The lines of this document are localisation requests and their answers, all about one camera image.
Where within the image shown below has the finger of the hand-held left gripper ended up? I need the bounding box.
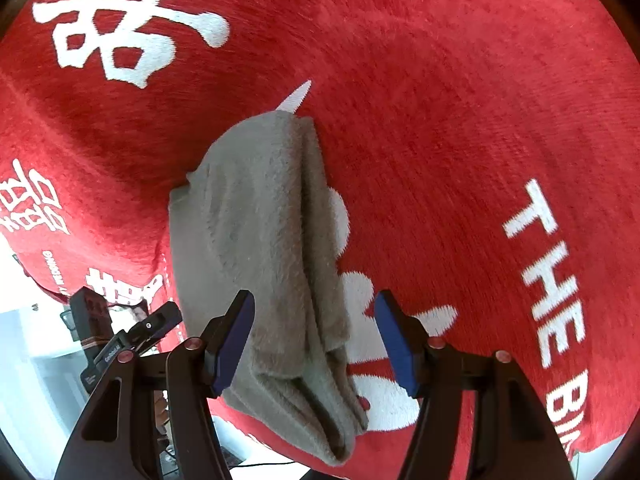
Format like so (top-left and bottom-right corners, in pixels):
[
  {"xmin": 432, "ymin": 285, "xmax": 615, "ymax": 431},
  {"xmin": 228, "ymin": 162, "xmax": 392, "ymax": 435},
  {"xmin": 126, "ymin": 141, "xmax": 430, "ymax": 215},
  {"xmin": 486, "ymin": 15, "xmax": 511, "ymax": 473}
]
[{"xmin": 127, "ymin": 301, "xmax": 184, "ymax": 357}]

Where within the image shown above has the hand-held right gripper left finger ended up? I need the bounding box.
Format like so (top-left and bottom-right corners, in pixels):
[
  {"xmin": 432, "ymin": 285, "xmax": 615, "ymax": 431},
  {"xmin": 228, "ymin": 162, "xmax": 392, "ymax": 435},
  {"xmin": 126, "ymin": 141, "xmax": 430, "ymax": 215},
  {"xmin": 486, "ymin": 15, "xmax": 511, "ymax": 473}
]
[{"xmin": 54, "ymin": 289, "xmax": 257, "ymax": 480}]

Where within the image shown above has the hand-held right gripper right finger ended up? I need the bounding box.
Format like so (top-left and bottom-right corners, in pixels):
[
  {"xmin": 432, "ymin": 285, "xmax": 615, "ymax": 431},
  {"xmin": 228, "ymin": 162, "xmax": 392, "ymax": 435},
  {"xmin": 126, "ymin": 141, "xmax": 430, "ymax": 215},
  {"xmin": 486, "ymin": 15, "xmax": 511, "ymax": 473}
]
[{"xmin": 374, "ymin": 290, "xmax": 576, "ymax": 480}]

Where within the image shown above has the grey fleece cloth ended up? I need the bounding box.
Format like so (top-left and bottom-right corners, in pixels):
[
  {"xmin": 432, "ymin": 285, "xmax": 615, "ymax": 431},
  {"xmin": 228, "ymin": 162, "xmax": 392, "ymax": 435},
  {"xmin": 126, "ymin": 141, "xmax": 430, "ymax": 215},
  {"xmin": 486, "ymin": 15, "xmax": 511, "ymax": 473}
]
[{"xmin": 167, "ymin": 112, "xmax": 371, "ymax": 467}]

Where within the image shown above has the red printed blanket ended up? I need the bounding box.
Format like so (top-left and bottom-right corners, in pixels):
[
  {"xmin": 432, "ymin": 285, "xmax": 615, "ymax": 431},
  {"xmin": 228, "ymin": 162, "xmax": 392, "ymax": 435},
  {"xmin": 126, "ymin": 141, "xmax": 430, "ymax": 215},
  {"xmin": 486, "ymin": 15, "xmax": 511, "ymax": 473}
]
[{"xmin": 0, "ymin": 0, "xmax": 640, "ymax": 480}]

